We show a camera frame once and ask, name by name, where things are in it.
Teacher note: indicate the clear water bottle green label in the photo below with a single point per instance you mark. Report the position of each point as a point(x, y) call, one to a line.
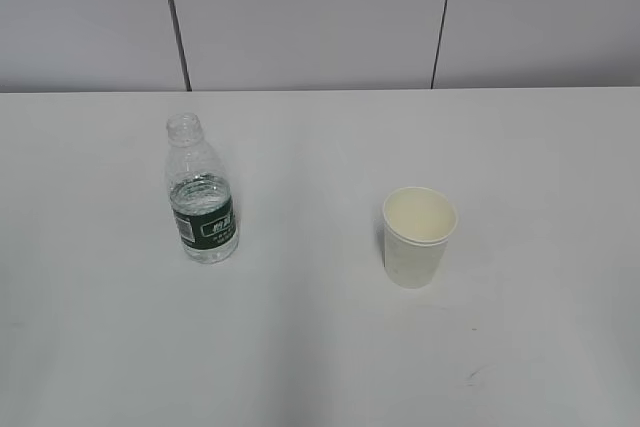
point(199, 192)

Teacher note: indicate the white paper cup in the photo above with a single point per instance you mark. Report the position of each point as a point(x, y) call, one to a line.
point(418, 222)

